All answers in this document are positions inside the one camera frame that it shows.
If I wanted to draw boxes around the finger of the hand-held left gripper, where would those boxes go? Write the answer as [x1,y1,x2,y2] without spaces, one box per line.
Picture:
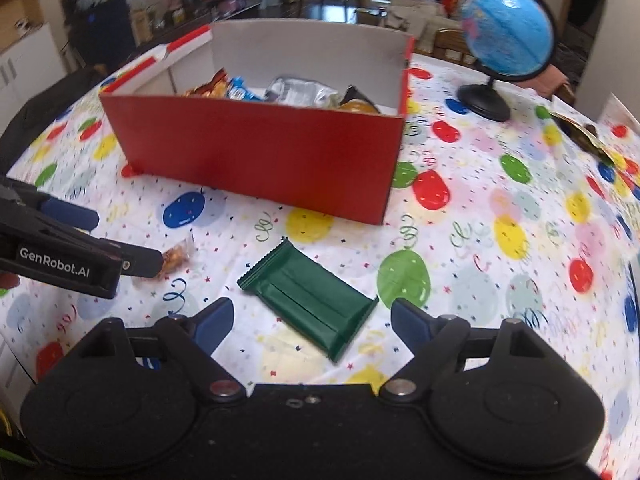
[41,198,101,232]
[121,246,164,279]

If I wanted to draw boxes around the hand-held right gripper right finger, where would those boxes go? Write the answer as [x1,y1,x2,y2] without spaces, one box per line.
[380,298,566,403]

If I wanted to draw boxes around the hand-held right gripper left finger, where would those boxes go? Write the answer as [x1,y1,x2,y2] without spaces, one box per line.
[67,297,247,402]

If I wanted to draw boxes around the small orange candy packet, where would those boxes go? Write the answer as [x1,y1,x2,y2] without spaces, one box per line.
[152,235,196,281]

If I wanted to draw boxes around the green wafer packet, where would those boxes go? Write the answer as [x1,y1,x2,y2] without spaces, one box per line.
[237,237,378,364]

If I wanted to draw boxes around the red cardboard box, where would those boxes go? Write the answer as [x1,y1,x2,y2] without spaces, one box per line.
[98,20,417,226]

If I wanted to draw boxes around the orange snack packet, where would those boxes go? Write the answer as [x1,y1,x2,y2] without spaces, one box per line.
[184,69,229,99]

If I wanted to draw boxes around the blue cookie packet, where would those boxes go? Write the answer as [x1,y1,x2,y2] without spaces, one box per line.
[227,76,266,102]

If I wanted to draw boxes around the clear silver packet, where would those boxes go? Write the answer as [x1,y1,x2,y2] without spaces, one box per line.
[264,76,347,109]

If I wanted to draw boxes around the balloon print tablecloth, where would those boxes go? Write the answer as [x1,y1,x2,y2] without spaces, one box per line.
[0,52,640,480]

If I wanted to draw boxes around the black jacket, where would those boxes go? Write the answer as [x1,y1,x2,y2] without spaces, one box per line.
[0,67,103,163]

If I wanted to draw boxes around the white cabinet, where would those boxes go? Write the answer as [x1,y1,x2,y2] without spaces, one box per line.
[0,22,68,126]

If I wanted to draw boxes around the black cabinet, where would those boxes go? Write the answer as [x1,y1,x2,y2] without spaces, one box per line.
[67,0,136,68]

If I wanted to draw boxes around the wooden shelf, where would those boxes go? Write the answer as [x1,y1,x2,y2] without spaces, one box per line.
[0,0,46,53]

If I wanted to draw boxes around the dark gold snack packet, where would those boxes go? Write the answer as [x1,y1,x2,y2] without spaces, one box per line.
[549,110,617,167]

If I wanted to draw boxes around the chair with pink cloth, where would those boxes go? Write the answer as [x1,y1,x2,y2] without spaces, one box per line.
[535,67,576,106]

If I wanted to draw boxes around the wooden chair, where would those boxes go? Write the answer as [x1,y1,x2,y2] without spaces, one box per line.
[432,27,476,63]

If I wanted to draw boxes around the blue desk globe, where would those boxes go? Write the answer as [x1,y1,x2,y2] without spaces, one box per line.
[456,0,557,122]

